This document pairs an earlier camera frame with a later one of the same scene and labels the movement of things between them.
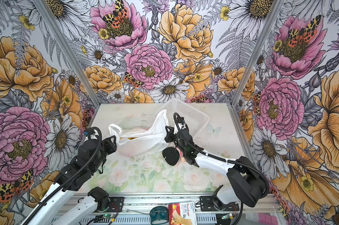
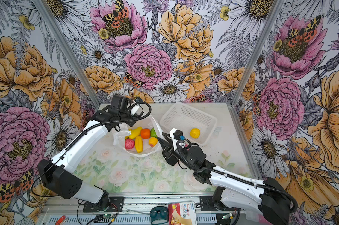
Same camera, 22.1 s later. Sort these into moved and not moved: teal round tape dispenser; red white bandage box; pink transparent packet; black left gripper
Moved: black left gripper
Not moved: pink transparent packet; teal round tape dispenser; red white bandage box
